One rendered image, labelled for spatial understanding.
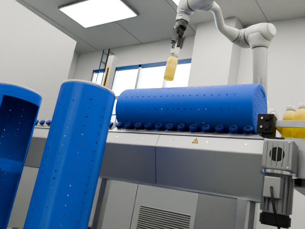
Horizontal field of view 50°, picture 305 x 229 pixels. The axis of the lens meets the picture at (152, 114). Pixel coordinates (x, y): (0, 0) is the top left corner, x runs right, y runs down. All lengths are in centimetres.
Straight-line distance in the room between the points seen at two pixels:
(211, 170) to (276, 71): 345
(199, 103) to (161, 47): 445
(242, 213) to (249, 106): 51
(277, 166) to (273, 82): 365
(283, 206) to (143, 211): 265
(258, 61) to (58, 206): 161
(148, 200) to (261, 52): 214
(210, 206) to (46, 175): 116
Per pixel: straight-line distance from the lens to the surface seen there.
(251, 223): 177
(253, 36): 246
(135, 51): 655
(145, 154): 189
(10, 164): 197
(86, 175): 156
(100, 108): 160
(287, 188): 136
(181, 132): 181
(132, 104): 202
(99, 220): 226
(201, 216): 232
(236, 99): 171
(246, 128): 168
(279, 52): 512
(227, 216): 225
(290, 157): 135
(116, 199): 411
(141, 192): 388
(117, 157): 202
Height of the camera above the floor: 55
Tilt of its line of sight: 14 degrees up
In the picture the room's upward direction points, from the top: 10 degrees clockwise
